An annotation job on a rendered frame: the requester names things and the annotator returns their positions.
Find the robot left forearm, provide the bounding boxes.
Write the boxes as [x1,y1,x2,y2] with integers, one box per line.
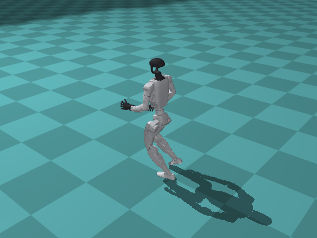
[130,104,144,113]

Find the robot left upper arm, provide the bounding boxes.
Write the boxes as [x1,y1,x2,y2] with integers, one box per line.
[142,82,154,111]

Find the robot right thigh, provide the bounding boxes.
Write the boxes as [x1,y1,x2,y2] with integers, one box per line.
[154,115,171,143]

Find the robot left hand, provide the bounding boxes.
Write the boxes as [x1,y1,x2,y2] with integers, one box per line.
[120,99,135,110]

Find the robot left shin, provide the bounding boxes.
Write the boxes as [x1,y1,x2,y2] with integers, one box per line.
[147,149,171,175]

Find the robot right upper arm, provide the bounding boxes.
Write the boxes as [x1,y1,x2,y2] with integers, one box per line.
[166,75,176,97]

